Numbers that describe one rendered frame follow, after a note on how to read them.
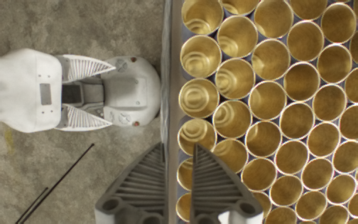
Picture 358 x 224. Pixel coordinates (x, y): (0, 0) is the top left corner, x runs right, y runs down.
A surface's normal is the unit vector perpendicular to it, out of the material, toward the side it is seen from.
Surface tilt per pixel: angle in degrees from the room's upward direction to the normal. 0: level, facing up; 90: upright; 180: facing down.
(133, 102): 0
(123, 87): 2
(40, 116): 75
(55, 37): 0
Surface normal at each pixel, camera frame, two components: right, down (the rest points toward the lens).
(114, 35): 0.00, 0.15
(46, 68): 0.96, 0.10
